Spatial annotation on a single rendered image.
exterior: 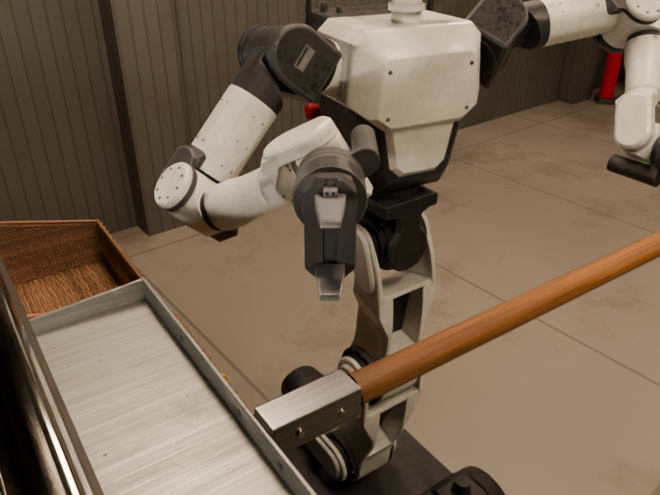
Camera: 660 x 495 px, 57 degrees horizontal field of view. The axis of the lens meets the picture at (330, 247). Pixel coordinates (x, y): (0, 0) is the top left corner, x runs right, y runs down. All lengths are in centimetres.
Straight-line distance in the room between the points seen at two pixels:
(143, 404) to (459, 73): 76
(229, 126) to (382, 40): 28
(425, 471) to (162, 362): 132
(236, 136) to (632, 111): 72
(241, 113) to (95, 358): 48
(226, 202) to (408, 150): 37
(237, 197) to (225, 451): 44
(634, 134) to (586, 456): 130
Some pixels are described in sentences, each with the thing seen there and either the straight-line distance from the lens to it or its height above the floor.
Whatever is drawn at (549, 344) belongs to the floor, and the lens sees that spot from 269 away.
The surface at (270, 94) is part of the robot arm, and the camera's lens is 99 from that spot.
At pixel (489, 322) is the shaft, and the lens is 64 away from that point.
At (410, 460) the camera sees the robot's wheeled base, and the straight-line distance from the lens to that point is 188.
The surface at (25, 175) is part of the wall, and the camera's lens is 332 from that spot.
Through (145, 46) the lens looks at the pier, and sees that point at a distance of 319.
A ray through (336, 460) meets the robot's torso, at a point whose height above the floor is 31.
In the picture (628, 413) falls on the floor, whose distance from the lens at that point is 248.
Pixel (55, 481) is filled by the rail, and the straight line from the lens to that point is 19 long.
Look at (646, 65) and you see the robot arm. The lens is 133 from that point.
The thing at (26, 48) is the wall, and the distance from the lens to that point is 320.
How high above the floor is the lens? 157
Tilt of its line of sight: 29 degrees down
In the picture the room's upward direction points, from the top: straight up
